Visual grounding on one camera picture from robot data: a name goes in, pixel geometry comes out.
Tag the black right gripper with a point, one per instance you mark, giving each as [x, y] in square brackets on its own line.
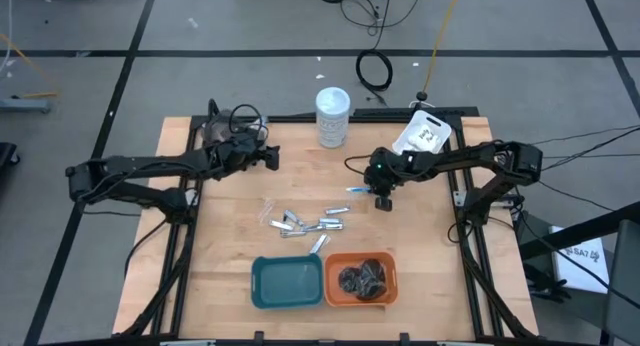
[387, 171]

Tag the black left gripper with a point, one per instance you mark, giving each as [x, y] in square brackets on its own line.
[237, 153]

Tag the bagged blue toothbrush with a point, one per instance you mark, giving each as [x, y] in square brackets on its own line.
[357, 190]

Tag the bagged white cotton balls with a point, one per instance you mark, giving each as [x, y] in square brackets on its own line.
[433, 145]
[412, 142]

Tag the cotton balls bag with writing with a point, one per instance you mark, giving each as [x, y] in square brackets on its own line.
[428, 134]

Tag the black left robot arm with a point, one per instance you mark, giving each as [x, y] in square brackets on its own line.
[140, 165]

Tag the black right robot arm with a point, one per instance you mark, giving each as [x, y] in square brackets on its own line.
[470, 158]

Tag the empty clear plastic bag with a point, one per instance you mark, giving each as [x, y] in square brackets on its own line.
[266, 211]

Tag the white green wipes canister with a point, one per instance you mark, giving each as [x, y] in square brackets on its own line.
[332, 126]

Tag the white plastic bag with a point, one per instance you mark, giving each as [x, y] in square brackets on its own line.
[416, 120]

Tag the orange plastic bin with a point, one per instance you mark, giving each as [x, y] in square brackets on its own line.
[331, 286]

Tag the teal plastic bin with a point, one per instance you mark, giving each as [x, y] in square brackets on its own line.
[287, 283]

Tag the white printed box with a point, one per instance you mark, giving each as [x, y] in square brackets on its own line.
[575, 266]

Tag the grey metal floor plate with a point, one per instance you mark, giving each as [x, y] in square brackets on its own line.
[25, 106]

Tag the black aluminium table frame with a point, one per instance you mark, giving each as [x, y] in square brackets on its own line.
[295, 119]

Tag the silver aluminium bracket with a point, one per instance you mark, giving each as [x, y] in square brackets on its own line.
[460, 198]
[192, 198]

